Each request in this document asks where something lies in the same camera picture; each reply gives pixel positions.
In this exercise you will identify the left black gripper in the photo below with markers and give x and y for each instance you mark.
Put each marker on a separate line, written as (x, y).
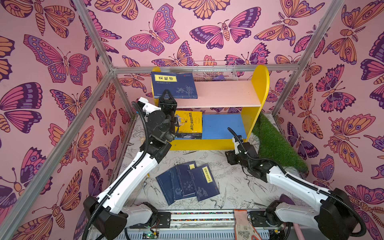
(165, 107)

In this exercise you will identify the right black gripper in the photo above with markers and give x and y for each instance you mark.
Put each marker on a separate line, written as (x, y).
(235, 157)

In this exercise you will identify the yellow cartoon book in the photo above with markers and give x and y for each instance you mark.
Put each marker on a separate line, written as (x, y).
(197, 136)
(189, 122)

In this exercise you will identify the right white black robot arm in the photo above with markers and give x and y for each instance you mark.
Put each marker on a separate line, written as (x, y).
(330, 212)

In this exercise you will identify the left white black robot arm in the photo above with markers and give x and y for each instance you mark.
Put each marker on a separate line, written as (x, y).
(105, 211)

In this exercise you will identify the green artificial grass mat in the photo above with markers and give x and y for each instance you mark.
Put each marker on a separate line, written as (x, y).
(274, 146)

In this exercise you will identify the yellow pink blue bookshelf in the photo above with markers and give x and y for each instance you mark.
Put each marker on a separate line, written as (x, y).
(249, 95)

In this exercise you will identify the purple spatula head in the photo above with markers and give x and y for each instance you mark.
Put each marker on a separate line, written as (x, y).
(286, 201)

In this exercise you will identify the patterned red white glove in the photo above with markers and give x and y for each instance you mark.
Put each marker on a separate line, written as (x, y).
(243, 228)

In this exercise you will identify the dark blue thread-bound book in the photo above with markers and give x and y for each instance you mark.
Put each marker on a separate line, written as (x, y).
(170, 185)

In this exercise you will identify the green circuit board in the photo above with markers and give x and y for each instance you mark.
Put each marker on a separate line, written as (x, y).
(148, 235)

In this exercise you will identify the white wire basket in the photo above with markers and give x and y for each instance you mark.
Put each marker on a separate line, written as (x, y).
(213, 71)

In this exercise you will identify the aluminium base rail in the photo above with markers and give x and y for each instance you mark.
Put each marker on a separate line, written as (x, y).
(211, 225)

